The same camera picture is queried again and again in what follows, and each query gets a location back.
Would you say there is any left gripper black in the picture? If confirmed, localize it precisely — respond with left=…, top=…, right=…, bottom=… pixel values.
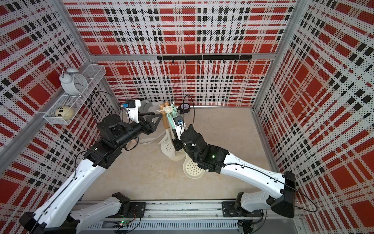
left=115, top=112, right=163, bottom=149

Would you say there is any cream utensil rack stand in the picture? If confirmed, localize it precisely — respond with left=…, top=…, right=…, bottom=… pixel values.
left=157, top=102, right=186, bottom=161

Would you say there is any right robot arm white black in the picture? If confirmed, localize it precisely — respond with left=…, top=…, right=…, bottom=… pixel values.
left=176, top=125, right=296, bottom=218

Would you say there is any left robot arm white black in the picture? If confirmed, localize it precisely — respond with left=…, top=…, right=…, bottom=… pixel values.
left=19, top=112, right=162, bottom=234

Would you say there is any grey white plush toy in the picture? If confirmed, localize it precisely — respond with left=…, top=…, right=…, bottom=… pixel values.
left=138, top=100, right=161, bottom=113

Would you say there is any small black alarm clock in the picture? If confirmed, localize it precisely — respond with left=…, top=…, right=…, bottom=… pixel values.
left=179, top=103, right=191, bottom=114

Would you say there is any cream round face ball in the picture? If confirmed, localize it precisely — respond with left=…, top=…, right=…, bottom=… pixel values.
left=55, top=106, right=75, bottom=121

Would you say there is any white alarm clock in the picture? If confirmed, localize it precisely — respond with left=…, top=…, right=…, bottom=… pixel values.
left=59, top=68, right=88, bottom=96

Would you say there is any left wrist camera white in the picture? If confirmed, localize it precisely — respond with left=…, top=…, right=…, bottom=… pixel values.
left=122, top=99, right=141, bottom=123

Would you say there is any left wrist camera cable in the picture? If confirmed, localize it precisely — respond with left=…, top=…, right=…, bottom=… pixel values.
left=89, top=91, right=126, bottom=123

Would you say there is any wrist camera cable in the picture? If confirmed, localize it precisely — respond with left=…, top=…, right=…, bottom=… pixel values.
left=182, top=94, right=196, bottom=129
left=89, top=91, right=126, bottom=123

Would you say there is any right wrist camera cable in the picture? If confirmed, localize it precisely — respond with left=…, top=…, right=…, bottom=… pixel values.
left=182, top=94, right=196, bottom=129

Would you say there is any white wire shelf basket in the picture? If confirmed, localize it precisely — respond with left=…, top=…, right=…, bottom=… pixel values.
left=43, top=63, right=106, bottom=125

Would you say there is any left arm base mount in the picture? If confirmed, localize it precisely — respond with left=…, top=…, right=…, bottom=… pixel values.
left=107, top=202, right=146, bottom=218

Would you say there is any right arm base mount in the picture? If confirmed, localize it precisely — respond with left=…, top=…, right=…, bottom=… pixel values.
left=221, top=201, right=263, bottom=217

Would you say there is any black wall hook rail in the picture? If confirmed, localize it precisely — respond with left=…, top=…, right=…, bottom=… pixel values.
left=157, top=55, right=253, bottom=62

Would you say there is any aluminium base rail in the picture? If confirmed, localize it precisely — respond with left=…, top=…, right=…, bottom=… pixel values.
left=83, top=199, right=308, bottom=234

